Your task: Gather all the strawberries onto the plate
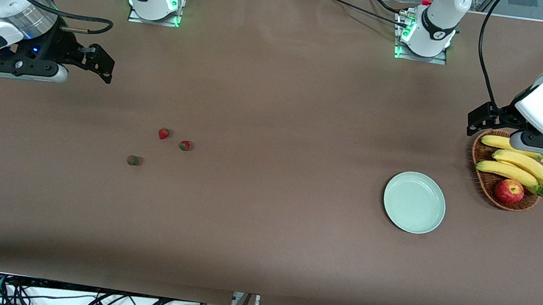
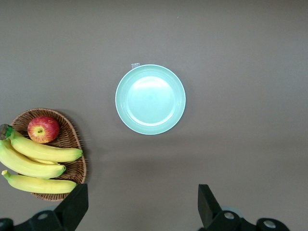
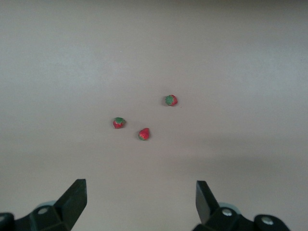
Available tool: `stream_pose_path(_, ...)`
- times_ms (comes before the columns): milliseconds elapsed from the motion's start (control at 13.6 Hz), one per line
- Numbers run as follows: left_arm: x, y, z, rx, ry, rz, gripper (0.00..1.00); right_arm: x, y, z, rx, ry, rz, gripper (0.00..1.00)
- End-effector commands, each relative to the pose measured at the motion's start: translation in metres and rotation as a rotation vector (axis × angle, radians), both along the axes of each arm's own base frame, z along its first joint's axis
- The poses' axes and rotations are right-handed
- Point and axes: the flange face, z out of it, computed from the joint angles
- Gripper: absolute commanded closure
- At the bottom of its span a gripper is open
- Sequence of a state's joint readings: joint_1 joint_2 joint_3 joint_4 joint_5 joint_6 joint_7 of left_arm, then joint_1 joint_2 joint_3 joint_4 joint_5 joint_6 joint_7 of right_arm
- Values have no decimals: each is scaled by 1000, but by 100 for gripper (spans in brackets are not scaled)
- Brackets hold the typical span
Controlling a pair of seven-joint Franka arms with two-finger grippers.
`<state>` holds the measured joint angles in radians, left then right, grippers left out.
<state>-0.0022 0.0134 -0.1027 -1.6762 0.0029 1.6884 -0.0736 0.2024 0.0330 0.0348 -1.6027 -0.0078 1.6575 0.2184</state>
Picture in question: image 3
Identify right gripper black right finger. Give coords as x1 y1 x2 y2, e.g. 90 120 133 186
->
192 180 293 231

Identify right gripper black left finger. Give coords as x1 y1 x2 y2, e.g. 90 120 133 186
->
14 179 87 231

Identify small red strawberry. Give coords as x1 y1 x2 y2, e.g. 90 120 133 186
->
165 94 179 107
112 117 126 129
138 128 151 141

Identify brown table cloth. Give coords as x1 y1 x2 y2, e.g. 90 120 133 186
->
0 0 308 231

